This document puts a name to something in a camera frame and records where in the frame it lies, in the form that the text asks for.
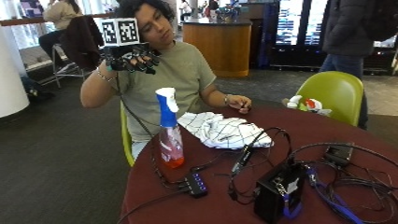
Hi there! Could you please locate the blue white spray bottle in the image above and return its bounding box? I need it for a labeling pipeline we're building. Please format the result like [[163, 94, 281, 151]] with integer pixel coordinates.
[[155, 87, 187, 169]]

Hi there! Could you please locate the green shell chair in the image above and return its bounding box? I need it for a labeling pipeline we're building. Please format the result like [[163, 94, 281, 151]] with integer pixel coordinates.
[[120, 102, 137, 168], [295, 70, 366, 128]]

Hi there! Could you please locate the glass door drinks fridge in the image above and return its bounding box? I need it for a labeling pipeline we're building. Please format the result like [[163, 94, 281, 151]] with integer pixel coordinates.
[[268, 0, 333, 70]]

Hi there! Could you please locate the the person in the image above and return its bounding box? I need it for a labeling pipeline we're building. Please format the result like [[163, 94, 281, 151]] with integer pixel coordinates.
[[80, 0, 253, 161]]

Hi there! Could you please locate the white and red soft toy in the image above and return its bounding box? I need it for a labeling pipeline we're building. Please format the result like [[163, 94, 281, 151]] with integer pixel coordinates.
[[281, 94, 333, 118]]

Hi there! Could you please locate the dark bag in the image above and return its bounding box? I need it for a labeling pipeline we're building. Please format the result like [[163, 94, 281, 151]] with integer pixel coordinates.
[[19, 76, 56, 101]]

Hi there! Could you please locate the white cube with black markers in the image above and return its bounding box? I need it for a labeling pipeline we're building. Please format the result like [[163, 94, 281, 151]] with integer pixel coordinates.
[[99, 17, 143, 48]]

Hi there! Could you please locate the black hub power cable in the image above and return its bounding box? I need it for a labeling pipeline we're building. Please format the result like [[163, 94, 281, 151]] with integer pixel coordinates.
[[116, 189, 189, 224]]

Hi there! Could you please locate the black glove cable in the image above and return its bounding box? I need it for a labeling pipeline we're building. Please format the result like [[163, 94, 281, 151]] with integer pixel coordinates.
[[115, 73, 189, 189]]

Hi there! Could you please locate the tangle of black cables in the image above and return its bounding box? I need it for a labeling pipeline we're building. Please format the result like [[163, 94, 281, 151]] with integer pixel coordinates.
[[288, 142, 398, 224]]

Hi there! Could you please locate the black hub with blue lights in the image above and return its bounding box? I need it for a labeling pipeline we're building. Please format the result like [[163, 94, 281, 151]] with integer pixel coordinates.
[[180, 171, 211, 199]]

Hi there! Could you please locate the blue cable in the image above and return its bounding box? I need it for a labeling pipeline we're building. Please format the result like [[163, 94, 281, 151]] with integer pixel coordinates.
[[305, 167, 368, 224]]

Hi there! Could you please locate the white checked cloth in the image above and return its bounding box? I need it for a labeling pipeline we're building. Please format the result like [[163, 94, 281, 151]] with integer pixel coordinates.
[[177, 111, 275, 150]]

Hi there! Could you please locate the silver wrist bracelet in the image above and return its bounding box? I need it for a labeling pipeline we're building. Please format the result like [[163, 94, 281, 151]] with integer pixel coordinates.
[[95, 67, 116, 83]]

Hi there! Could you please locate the white round pillar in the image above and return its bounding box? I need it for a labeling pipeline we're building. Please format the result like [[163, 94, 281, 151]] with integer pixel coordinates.
[[0, 23, 31, 119]]

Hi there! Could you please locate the small flat black device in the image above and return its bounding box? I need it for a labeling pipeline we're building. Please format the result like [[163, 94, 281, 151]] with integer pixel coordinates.
[[324, 142, 356, 166]]

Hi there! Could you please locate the round wooden counter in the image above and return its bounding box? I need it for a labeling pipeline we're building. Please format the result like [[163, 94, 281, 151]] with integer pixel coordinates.
[[181, 18, 255, 78]]

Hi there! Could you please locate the metal frame chair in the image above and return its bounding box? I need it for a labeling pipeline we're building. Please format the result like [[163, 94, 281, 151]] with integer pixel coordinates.
[[50, 42, 92, 90]]

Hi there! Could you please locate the black electronics box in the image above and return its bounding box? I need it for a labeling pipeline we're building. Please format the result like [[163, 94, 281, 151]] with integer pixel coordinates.
[[253, 161, 309, 224]]

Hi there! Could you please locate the black looped cable with adapter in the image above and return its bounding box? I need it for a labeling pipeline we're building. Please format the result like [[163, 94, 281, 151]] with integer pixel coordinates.
[[227, 126, 295, 206]]

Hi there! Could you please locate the dark jacket on chair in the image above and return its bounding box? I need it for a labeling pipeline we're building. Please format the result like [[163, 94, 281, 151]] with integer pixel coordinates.
[[62, 14, 106, 72]]

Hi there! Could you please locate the blue strap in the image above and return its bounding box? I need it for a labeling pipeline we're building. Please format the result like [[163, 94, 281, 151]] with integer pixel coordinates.
[[283, 186, 305, 220]]

